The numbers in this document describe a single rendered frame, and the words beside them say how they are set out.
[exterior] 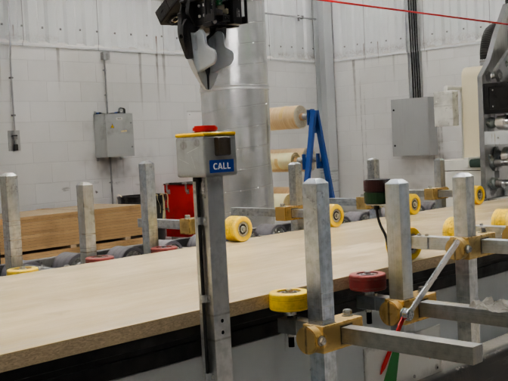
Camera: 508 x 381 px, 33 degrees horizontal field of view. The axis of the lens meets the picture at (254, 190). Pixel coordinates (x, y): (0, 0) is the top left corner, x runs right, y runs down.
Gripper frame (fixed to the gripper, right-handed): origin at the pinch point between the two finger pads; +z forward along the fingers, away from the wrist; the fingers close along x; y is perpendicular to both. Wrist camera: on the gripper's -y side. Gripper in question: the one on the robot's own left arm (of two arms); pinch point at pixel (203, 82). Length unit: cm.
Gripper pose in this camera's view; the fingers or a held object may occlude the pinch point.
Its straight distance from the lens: 136.9
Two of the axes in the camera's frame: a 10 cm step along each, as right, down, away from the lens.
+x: 7.2, -0.7, 6.9
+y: 6.9, 0.1, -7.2
